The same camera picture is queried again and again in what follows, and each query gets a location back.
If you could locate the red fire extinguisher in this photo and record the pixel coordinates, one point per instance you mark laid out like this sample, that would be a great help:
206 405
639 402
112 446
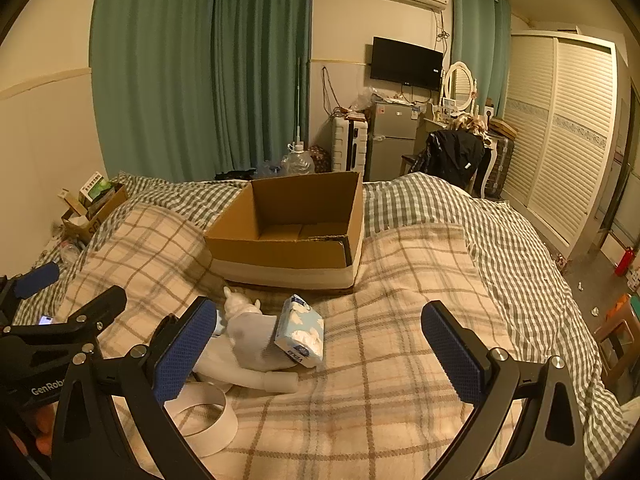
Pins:
625 262

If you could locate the green checked duvet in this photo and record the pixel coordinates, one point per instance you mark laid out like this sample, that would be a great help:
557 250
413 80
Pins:
380 407

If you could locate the green curtain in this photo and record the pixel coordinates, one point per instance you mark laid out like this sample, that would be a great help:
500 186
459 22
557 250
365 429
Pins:
481 39
185 90

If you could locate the green curtain right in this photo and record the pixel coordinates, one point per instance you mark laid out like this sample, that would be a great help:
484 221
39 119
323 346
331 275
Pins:
481 39

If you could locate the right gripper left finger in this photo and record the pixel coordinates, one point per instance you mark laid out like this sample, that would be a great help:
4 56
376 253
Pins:
155 373

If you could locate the white unicorn figurine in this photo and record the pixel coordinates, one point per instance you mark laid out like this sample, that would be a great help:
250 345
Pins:
218 363

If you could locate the small cardboard box with clutter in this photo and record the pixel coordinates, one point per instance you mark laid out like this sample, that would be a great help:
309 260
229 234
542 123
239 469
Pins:
89 208

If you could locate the white suitcase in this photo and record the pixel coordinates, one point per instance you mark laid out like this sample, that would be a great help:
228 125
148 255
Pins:
349 142

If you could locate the white louvered wardrobe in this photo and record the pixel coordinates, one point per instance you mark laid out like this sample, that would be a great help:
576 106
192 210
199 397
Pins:
562 101

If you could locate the silver mini fridge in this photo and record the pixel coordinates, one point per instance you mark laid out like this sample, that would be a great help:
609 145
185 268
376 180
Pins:
391 135

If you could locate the large clear water bottle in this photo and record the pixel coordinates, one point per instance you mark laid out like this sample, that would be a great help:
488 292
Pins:
297 161

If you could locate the black wall television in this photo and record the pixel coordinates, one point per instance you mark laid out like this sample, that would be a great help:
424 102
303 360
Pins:
407 64

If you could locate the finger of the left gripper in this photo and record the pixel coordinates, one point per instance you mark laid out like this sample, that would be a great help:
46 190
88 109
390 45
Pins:
93 317
36 280

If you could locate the white tape roll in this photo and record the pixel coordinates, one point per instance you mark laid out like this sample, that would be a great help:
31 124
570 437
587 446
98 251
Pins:
205 418

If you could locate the wooden stool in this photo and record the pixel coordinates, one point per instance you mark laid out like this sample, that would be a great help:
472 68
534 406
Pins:
618 340

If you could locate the white oval vanity mirror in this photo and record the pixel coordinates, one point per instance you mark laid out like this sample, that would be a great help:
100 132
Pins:
459 89

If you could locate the black jacket on chair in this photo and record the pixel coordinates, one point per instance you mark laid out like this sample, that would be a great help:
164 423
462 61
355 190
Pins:
453 156

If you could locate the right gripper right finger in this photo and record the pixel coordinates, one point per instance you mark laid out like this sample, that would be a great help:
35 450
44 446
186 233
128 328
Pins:
486 379

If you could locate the open cardboard box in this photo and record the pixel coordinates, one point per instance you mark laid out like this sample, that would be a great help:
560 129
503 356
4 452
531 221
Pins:
297 232

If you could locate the dark suitcase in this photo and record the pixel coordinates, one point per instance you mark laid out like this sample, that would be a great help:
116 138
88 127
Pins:
502 149

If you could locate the blue tissue pack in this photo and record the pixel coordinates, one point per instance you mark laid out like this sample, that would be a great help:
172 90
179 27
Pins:
300 332

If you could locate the green curtain left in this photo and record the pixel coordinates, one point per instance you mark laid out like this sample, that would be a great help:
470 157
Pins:
185 90

